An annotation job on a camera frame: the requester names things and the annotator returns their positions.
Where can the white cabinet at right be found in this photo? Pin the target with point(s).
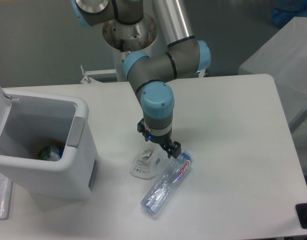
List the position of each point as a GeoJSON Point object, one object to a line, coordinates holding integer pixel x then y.
{"type": "Point", "coordinates": [284, 57]}

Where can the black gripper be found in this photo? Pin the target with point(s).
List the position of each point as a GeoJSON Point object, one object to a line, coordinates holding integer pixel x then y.
{"type": "Point", "coordinates": [161, 137]}

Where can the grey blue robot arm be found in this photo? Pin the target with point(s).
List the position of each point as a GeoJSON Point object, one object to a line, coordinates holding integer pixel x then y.
{"type": "Point", "coordinates": [155, 53]}

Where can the white open trash can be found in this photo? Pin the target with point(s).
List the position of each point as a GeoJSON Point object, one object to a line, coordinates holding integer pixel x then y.
{"type": "Point", "coordinates": [46, 145]}

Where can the blue object top right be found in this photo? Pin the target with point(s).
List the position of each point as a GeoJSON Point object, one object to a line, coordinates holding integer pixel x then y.
{"type": "Point", "coordinates": [285, 10]}

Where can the white plastic package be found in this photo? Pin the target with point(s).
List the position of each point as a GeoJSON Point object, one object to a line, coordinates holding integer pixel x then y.
{"type": "Point", "coordinates": [151, 161]}

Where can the clear plastic water bottle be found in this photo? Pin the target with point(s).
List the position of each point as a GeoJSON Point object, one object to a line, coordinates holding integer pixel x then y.
{"type": "Point", "coordinates": [167, 182]}

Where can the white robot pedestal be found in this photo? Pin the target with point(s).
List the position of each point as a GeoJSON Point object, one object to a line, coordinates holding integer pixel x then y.
{"type": "Point", "coordinates": [118, 50]}

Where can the trash inside bin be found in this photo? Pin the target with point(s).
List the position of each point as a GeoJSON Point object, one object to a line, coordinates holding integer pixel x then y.
{"type": "Point", "coordinates": [52, 152]}

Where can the black device at edge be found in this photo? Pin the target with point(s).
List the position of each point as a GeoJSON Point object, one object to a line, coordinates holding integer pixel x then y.
{"type": "Point", "coordinates": [301, 210]}

